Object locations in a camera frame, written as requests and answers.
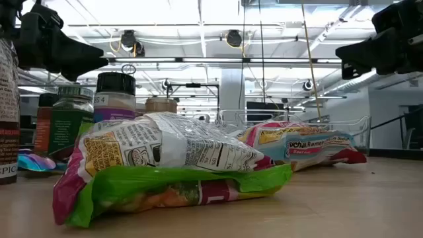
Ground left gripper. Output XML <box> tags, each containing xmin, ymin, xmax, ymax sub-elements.
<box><xmin>13</xmin><ymin>2</ymin><xmax>110</xmax><ymax>83</ymax></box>

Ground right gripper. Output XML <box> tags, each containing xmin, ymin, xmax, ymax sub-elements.
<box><xmin>334</xmin><ymin>0</ymin><xmax>423</xmax><ymax>81</ymax></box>

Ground purple label spice jar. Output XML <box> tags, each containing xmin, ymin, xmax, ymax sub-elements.
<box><xmin>93</xmin><ymin>71</ymin><xmax>137</xmax><ymax>124</ymax></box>

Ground green lid spice jar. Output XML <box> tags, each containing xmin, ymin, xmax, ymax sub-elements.
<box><xmin>48</xmin><ymin>85</ymin><xmax>95</xmax><ymax>156</ymax></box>

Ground orange label spice jar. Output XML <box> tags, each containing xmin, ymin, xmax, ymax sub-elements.
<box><xmin>34</xmin><ymin>93</ymin><xmax>59</xmax><ymax>155</ymax></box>

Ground brown label spice jar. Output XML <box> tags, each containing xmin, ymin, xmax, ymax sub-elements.
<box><xmin>0</xmin><ymin>38</ymin><xmax>20</xmax><ymax>185</ymax></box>

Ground red blue ramen packet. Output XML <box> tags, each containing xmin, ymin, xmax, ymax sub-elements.
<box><xmin>231</xmin><ymin>120</ymin><xmax>367</xmax><ymax>173</ymax></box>

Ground iridescent metal spoon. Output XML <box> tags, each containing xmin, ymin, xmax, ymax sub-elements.
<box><xmin>18</xmin><ymin>148</ymin><xmax>57</xmax><ymax>172</ymax></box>

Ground white-backed pink ramen packet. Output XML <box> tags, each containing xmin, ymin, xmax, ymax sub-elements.
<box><xmin>76</xmin><ymin>111</ymin><xmax>276</xmax><ymax>183</ymax></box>

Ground green ramen packet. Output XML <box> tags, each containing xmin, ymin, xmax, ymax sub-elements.
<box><xmin>52</xmin><ymin>122</ymin><xmax>293</xmax><ymax>229</ymax></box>

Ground clear plastic bin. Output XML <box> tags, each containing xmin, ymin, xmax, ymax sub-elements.
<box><xmin>286</xmin><ymin>114</ymin><xmax>373</xmax><ymax>156</ymax></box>
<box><xmin>216</xmin><ymin>108</ymin><xmax>288</xmax><ymax>128</ymax></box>

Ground black monitor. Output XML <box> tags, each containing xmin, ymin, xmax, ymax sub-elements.
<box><xmin>246</xmin><ymin>101</ymin><xmax>286</xmax><ymax>122</ymax></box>

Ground long linear light fixture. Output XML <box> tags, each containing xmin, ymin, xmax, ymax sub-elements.
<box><xmin>107</xmin><ymin>56</ymin><xmax>342</xmax><ymax>64</ymax></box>

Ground yellow cable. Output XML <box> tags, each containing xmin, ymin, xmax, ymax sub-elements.
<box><xmin>299</xmin><ymin>0</ymin><xmax>323</xmax><ymax>122</ymax></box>

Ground black hanging cable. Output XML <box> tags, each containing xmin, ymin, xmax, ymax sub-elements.
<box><xmin>257</xmin><ymin>0</ymin><xmax>267</xmax><ymax>104</ymax></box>

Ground black stand frame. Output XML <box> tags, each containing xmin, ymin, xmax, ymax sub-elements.
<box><xmin>166</xmin><ymin>82</ymin><xmax>221</xmax><ymax>115</ymax></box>

